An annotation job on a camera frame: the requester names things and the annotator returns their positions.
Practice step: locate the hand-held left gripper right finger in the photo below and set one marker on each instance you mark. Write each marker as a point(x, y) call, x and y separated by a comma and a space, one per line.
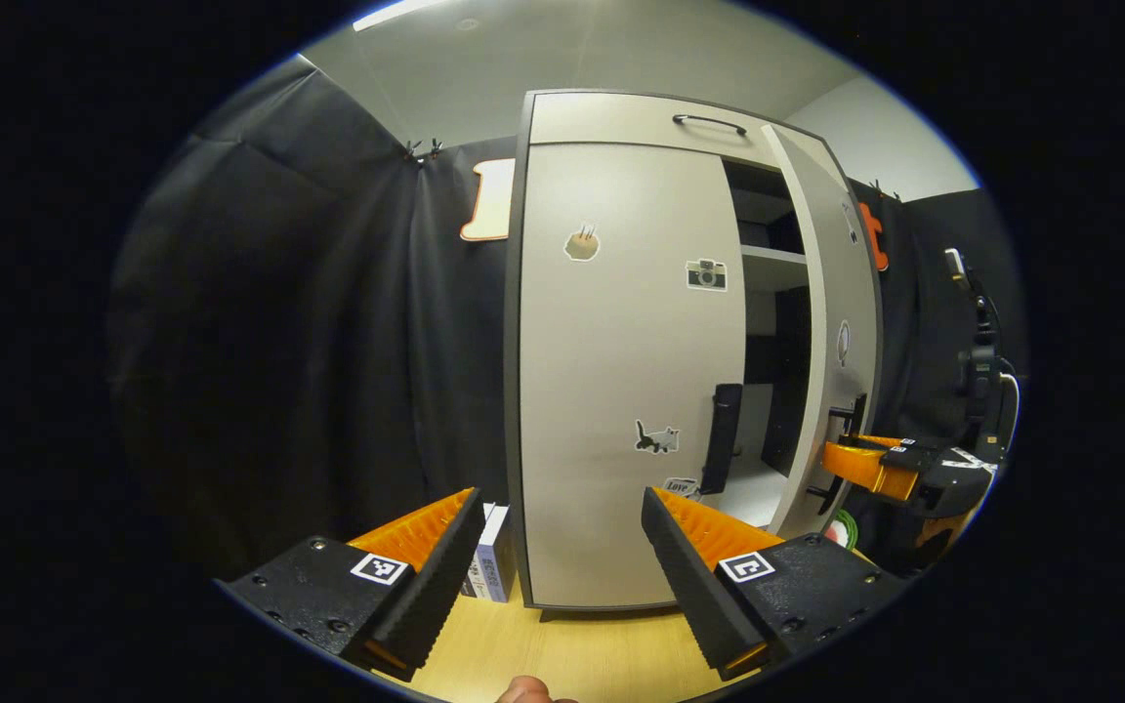
point(685, 586)

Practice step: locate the white and blue box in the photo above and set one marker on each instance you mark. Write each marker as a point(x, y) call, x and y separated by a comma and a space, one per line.
point(496, 566)

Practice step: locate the white cabinet shelf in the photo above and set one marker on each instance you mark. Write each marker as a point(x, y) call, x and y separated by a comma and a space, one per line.
point(772, 259)

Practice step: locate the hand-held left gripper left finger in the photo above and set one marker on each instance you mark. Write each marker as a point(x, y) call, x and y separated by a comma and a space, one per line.
point(440, 586)

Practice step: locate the toy watermelon slice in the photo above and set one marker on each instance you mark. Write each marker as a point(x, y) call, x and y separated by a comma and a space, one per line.
point(846, 529)

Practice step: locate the black camera stand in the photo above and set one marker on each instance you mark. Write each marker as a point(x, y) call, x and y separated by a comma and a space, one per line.
point(980, 371)

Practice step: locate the white cabinet door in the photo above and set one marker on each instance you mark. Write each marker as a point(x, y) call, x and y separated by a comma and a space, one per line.
point(621, 371)
point(831, 293)

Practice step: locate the white double-door shoe cabinet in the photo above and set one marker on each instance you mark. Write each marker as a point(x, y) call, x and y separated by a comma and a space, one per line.
point(611, 119)

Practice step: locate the ceiling light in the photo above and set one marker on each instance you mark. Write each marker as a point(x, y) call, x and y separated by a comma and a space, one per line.
point(392, 14)

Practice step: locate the black backdrop cloth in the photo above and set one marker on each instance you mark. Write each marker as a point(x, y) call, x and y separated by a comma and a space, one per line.
point(279, 342)

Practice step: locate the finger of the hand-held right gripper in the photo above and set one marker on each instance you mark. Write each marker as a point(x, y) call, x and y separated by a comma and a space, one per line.
point(860, 469)
point(909, 451)

